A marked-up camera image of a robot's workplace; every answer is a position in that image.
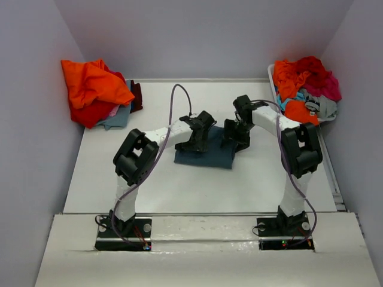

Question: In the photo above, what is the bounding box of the white perforated plastic basket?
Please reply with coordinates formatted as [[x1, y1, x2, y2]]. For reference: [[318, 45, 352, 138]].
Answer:
[[267, 64, 336, 123]]

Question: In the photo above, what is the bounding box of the orange folded t shirt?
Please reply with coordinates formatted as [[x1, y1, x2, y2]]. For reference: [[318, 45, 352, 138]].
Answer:
[[61, 59, 135, 109]]

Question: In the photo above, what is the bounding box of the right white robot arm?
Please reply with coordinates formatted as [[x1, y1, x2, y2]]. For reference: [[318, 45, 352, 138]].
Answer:
[[221, 95, 323, 237]]

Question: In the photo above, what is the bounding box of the red crumpled t shirt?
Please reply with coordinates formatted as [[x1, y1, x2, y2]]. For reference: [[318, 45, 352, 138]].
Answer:
[[296, 56, 329, 88]]

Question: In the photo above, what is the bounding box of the red folded t shirt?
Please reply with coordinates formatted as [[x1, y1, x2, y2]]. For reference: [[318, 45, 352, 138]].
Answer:
[[69, 100, 119, 129]]

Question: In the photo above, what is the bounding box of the light blue folded t shirt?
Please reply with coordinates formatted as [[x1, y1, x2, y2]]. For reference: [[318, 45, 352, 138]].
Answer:
[[96, 105, 131, 130]]

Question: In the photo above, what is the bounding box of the blue-grey t shirt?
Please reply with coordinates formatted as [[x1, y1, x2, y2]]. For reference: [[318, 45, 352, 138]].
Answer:
[[174, 126, 237, 170]]

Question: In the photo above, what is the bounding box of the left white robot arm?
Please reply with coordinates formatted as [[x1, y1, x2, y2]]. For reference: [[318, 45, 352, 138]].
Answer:
[[110, 111, 216, 238]]

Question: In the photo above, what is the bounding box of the purple cable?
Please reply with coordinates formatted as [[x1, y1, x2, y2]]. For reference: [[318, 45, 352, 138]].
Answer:
[[111, 84, 194, 248], [253, 99, 317, 248]]

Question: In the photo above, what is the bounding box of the cyan crumpled t shirt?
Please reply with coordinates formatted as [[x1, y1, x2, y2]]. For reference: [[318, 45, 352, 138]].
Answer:
[[276, 92, 306, 111]]

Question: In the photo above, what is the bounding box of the orange crumpled t shirt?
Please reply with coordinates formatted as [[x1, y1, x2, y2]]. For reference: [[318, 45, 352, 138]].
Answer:
[[272, 60, 319, 126]]

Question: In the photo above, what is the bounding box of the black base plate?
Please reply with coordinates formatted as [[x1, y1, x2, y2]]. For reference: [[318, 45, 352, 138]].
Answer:
[[252, 216, 315, 251], [95, 215, 152, 252]]

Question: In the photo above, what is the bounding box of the dark maroon folded t shirt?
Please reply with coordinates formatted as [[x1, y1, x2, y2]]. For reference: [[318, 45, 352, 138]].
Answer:
[[130, 80, 143, 113]]

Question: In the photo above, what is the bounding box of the magenta crumpled t shirt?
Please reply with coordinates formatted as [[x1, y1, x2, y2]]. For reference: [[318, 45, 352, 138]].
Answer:
[[303, 71, 342, 102]]

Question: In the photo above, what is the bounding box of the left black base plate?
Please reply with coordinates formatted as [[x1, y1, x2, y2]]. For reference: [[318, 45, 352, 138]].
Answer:
[[95, 215, 152, 252]]

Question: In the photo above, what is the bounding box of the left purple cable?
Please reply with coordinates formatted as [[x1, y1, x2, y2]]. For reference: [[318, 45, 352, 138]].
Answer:
[[111, 84, 194, 248]]

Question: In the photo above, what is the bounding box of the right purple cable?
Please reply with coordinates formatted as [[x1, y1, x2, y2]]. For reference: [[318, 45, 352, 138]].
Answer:
[[253, 99, 317, 248]]

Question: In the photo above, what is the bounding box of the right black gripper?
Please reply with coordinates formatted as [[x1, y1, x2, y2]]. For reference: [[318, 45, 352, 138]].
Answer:
[[220, 118, 254, 152]]

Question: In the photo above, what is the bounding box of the pink folded t shirt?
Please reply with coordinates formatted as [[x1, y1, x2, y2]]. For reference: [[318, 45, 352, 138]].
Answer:
[[108, 105, 124, 117]]

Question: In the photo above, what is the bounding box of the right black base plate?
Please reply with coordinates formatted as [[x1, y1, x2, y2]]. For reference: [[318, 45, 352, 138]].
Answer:
[[252, 216, 315, 251]]

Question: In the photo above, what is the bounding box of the grey crumpled t shirt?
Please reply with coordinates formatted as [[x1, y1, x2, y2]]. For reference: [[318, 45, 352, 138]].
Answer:
[[299, 88, 338, 121]]

